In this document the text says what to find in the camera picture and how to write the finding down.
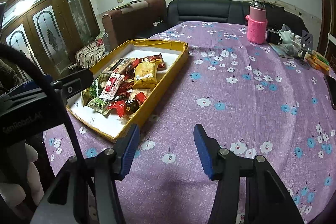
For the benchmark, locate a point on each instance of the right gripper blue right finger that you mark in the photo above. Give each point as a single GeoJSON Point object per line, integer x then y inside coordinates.
{"type": "Point", "coordinates": [267, 199]}

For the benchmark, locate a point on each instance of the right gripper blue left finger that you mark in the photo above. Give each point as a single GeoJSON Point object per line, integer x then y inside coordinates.
{"type": "Point", "coordinates": [66, 201]}

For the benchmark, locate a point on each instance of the pale green snack packet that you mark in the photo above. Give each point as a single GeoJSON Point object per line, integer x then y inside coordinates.
{"type": "Point", "coordinates": [99, 105]}

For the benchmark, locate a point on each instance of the red candy wrapper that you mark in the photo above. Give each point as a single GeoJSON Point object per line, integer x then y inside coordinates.
{"type": "Point", "coordinates": [139, 97]}
{"type": "Point", "coordinates": [124, 108]}

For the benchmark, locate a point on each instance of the brown peanut bar packet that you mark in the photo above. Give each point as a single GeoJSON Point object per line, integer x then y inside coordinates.
{"type": "Point", "coordinates": [119, 66]}

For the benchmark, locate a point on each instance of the yellow snack bag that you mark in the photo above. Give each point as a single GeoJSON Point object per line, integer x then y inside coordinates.
{"type": "Point", "coordinates": [145, 75]}

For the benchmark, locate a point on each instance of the dark red snack bag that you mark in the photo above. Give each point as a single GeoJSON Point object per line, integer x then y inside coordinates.
{"type": "Point", "coordinates": [161, 66]}

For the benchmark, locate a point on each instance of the beige cracker packet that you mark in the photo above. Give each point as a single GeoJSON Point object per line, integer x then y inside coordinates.
{"type": "Point", "coordinates": [146, 91]}

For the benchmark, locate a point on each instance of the left hand white glove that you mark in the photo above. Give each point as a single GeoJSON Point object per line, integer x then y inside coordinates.
{"type": "Point", "coordinates": [21, 187]}

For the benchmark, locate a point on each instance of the wooden glass door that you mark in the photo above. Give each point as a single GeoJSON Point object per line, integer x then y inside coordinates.
{"type": "Point", "coordinates": [49, 32]}

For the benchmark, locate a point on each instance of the purple floral tablecloth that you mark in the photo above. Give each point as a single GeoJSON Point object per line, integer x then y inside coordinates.
{"type": "Point", "coordinates": [250, 100]}

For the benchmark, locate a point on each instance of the black smartphone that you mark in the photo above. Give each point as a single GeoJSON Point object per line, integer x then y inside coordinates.
{"type": "Point", "coordinates": [331, 87]}

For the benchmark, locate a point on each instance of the brown armchair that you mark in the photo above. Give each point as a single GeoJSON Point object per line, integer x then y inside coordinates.
{"type": "Point", "coordinates": [137, 20]}

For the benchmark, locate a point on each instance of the orange biscuit packs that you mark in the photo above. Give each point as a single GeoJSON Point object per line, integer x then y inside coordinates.
{"type": "Point", "coordinates": [318, 62]}

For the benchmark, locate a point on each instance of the white plastic bag pile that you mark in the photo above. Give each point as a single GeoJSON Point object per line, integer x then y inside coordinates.
{"type": "Point", "coordinates": [290, 43]}

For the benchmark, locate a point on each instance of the grey phone stand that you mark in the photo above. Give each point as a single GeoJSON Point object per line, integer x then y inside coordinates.
{"type": "Point", "coordinates": [306, 45]}

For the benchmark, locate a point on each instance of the pink bottle with knit sleeve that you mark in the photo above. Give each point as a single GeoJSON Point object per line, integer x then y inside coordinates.
{"type": "Point", "coordinates": [257, 22]}

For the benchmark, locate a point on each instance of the black leather sofa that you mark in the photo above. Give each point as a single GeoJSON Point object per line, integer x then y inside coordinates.
{"type": "Point", "coordinates": [221, 11]}

